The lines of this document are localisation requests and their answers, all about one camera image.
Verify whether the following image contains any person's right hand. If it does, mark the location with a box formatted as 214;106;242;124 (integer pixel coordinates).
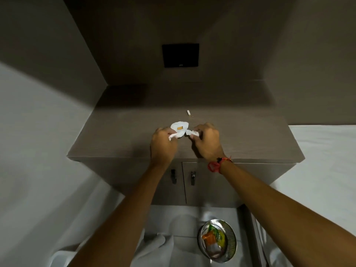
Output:
190;122;226;163

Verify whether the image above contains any person's left hand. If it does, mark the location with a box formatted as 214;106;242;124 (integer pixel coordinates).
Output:
150;127;178;165

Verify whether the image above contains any white tissue paper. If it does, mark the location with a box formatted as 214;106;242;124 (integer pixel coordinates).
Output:
168;121;201;142

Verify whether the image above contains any person's right forearm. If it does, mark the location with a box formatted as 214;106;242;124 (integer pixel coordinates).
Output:
218;160;356;267

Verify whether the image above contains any person's left forearm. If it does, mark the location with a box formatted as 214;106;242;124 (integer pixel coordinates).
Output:
67;161;174;267

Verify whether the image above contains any red thread wristband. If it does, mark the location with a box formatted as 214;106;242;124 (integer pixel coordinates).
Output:
208;156;233;174

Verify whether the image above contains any brown wooden cabinet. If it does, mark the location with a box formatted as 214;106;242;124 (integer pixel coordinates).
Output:
66;80;305;209

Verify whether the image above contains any green yellow snack wrapper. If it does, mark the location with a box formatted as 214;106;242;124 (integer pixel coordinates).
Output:
207;224;226;248

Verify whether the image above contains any orange sachet wrapper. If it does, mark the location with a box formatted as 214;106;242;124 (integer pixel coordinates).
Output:
202;232;218;245

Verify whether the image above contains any round steel bin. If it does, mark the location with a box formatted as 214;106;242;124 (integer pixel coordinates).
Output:
198;218;238;263

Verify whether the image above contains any white cloth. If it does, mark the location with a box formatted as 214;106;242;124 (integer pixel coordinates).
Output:
136;230;178;267

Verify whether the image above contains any silver white wrapper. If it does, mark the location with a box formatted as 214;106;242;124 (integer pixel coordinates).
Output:
206;243;223;259

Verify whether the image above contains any white bed sheet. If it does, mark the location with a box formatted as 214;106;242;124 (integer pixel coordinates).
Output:
252;125;356;267
0;62;131;267

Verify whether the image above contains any black wall panel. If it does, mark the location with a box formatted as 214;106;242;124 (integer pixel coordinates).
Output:
162;43;200;68

